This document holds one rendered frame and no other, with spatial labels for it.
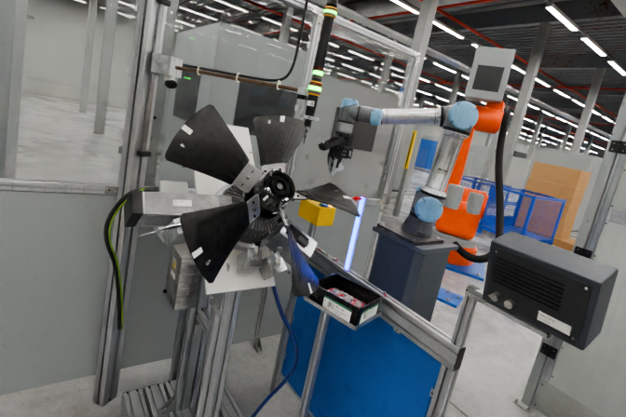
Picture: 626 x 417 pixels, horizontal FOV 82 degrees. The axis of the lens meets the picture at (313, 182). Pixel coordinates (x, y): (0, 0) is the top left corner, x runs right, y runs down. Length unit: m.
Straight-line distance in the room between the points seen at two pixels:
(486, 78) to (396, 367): 4.13
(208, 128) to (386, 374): 1.10
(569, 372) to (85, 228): 2.68
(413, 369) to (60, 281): 1.49
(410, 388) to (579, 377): 1.46
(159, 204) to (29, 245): 0.80
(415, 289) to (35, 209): 1.64
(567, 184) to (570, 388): 6.52
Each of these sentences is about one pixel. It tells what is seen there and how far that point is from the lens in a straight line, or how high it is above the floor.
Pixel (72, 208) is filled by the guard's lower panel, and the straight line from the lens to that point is 1.83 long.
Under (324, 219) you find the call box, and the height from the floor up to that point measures 1.02.
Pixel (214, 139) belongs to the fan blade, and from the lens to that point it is 1.21.
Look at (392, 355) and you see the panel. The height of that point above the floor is 0.67.
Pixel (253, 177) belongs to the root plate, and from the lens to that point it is 1.22.
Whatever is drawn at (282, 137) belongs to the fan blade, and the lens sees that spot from 1.36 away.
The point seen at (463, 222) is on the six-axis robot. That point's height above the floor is 0.59.
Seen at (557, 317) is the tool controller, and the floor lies 1.10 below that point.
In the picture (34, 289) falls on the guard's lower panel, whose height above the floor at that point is 0.54.
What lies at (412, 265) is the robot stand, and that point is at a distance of 1.75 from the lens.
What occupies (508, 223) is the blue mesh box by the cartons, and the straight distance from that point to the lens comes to 7.59.
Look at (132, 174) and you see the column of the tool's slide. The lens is 1.65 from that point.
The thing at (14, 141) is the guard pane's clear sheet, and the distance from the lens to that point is 1.78.
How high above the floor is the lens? 1.45
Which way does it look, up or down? 9 degrees down
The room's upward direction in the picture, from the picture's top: 12 degrees clockwise
